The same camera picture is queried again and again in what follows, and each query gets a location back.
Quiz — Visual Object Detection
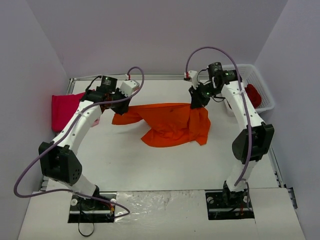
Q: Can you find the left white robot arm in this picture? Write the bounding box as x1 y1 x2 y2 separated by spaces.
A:
38 75 140 209

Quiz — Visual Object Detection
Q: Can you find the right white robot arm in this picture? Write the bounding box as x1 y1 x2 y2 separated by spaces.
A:
184 62 275 207

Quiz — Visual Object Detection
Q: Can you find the pink folded t shirt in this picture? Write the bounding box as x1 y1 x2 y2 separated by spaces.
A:
91 118 100 127

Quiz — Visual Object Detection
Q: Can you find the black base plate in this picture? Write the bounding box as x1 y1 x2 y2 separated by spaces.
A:
205 190 255 221
67 194 116 224

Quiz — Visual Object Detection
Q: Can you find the black cable loop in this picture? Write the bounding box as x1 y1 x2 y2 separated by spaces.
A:
77 219 96 237

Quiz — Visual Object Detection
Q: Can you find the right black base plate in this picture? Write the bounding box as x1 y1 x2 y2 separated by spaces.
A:
205 190 255 221

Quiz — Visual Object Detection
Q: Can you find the white plastic basket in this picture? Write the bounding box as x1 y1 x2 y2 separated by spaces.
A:
237 64 275 114

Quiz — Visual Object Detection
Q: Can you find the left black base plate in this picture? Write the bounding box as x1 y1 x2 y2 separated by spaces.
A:
67 194 116 224

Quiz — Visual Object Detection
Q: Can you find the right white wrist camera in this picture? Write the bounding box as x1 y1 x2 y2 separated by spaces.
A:
183 70 200 90

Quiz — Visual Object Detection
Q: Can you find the orange t shirt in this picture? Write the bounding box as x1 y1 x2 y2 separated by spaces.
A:
112 103 211 148

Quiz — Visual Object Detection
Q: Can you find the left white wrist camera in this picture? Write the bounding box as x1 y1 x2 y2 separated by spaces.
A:
119 80 140 97

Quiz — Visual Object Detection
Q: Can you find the magenta folded t shirt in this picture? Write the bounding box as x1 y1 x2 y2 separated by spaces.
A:
51 92 85 133

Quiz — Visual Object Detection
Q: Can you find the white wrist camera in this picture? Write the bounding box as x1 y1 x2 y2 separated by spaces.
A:
183 70 200 90
119 80 140 97

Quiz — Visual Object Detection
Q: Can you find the dark red t shirt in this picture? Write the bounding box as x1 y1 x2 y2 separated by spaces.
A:
245 84 262 109

